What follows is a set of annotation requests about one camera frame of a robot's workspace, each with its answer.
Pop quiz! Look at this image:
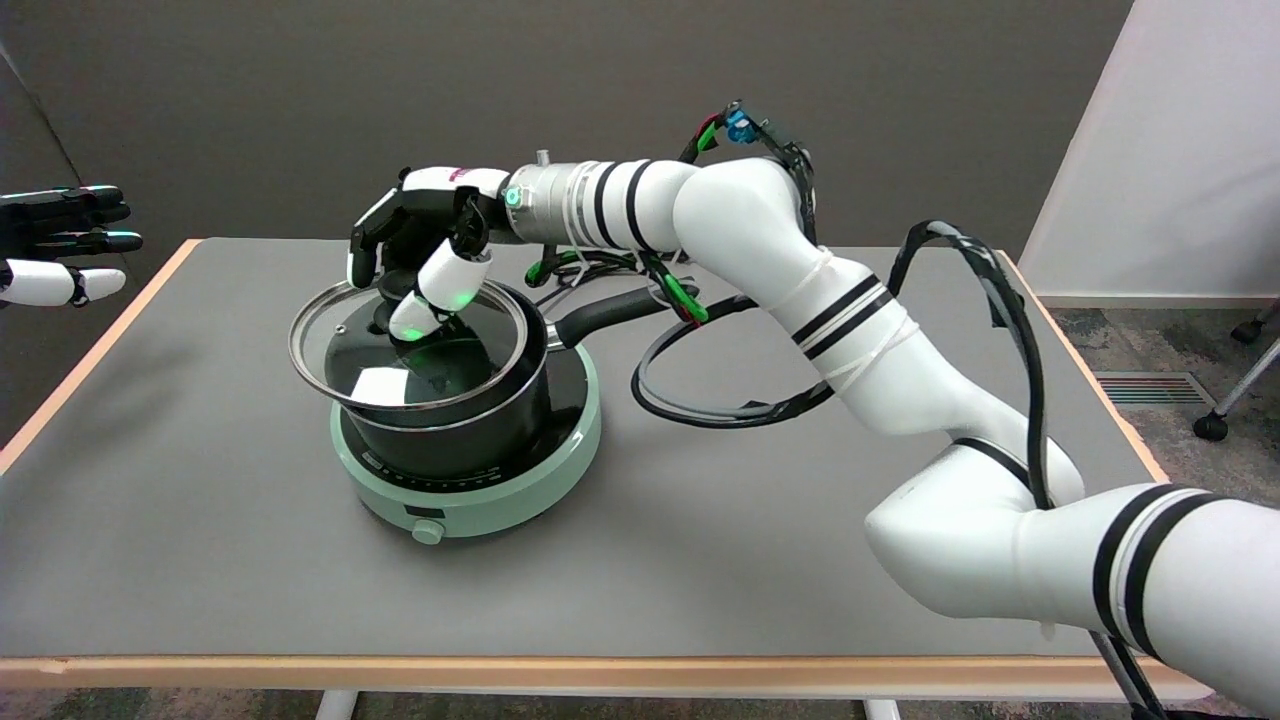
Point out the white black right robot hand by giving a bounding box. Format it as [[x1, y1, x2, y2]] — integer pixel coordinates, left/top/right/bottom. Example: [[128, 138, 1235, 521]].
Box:
[[346, 165, 517, 343]]

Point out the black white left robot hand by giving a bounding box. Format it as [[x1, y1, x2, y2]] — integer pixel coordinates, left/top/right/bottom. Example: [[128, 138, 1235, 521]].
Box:
[[0, 185, 144, 309]]

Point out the glass pot lid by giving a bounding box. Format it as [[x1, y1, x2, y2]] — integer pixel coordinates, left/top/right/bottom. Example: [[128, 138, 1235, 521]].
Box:
[[289, 280, 531, 411]]

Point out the black soup pot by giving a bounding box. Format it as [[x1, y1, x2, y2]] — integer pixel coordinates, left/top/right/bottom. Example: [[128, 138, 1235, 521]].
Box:
[[330, 282, 701, 479]]

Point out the green induction cooker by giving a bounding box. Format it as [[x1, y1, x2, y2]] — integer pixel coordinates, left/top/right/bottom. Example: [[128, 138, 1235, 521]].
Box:
[[329, 345, 603, 546]]

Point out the floor vent grate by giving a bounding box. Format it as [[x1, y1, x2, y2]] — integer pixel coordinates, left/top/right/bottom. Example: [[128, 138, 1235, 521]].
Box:
[[1095, 372, 1216, 409]]

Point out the grey chair base with casters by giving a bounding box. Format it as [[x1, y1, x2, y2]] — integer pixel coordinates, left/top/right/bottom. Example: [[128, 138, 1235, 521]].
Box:
[[1195, 300, 1280, 443]]

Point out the black cooker power cord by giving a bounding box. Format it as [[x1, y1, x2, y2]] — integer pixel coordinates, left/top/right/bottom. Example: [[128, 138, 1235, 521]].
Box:
[[535, 250, 661, 309]]

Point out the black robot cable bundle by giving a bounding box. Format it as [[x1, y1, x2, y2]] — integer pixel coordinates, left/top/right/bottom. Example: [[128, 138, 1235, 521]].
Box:
[[525, 100, 1171, 720]]

